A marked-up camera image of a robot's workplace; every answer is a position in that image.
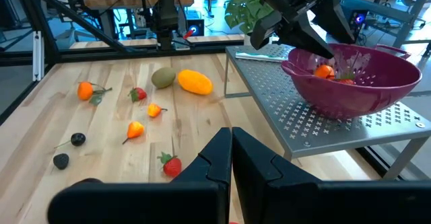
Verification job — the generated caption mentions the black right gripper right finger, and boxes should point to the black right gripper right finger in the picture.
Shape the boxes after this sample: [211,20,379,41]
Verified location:
[232,126,431,224]

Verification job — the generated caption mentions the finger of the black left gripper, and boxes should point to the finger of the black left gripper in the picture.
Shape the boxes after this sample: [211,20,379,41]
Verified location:
[279,11,334,59]
[312,0,356,45]

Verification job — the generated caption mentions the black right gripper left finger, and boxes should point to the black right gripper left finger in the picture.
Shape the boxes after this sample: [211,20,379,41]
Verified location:
[46,126,233,224]

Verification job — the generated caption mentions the small orange peach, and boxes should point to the small orange peach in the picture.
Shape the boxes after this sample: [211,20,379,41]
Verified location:
[313,64,336,81]

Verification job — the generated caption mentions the red strawberry green leaves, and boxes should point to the red strawberry green leaves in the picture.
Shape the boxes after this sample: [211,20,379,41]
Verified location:
[127,87,148,103]
[157,151,183,178]
[335,71,356,86]

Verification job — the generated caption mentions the small orange pear with stem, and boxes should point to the small orange pear with stem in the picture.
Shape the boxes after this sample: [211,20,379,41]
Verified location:
[121,121,145,145]

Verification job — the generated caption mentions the purple plastic colander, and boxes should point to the purple plastic colander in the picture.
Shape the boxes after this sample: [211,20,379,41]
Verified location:
[281,42,423,120]

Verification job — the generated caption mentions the small round yellow orange fruit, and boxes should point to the small round yellow orange fruit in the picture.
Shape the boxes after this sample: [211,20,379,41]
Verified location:
[147,103,168,118]

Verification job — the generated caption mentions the small black eggplant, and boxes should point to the small black eggplant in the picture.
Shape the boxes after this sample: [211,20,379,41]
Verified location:
[53,132,87,150]

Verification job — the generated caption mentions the black blackberry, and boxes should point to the black blackberry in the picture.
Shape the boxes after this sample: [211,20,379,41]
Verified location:
[53,153,70,170]

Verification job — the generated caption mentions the yellow orange mango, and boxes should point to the yellow orange mango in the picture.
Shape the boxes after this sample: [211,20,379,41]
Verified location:
[177,69,214,96]

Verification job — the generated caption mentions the green brown kiwi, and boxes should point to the green brown kiwi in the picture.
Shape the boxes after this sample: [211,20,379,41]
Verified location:
[151,67,177,89]

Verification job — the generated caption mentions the orange tangerine with green leaves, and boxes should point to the orange tangerine with green leaves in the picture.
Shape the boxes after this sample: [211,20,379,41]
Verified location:
[77,81,114,106]

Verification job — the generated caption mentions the black box with blue light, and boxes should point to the black box with blue light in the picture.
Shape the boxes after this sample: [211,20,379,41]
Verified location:
[187,19,205,37]
[350,10,370,32]

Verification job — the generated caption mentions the green plant in white pot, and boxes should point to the green plant in white pot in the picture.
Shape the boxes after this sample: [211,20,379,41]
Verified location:
[224,0,275,46]

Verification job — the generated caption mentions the grey metal table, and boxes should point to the grey metal table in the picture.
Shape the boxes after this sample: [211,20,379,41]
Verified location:
[343,0,431,48]

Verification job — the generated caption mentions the grey perforated metal rack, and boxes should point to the grey perforated metal rack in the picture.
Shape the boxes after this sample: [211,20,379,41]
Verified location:
[224,44,431,181]

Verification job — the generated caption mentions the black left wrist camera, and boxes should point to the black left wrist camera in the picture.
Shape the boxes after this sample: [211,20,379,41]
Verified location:
[251,10,282,50]

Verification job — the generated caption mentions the silver aluminium bracket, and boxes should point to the silver aluminium bracket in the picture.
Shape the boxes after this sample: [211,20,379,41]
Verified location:
[32,31,45,82]

